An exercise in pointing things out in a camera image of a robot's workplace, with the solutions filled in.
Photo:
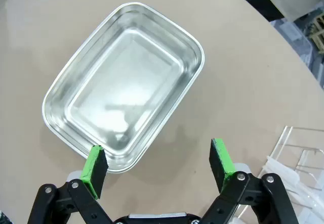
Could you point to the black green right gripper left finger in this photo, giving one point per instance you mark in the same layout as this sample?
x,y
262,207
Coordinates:
x,y
95,168

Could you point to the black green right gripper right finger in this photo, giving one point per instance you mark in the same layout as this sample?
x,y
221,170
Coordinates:
x,y
220,160

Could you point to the rectangular stainless steel container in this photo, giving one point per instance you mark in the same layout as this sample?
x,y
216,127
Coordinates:
x,y
124,87

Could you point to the clear acrylic rack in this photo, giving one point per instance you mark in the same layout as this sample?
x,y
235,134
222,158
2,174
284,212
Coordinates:
x,y
303,143

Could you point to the clear plastic storage bin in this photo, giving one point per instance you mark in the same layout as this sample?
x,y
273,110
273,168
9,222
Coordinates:
x,y
291,39

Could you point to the wooden slat crate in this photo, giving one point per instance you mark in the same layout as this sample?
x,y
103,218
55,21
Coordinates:
x,y
317,32

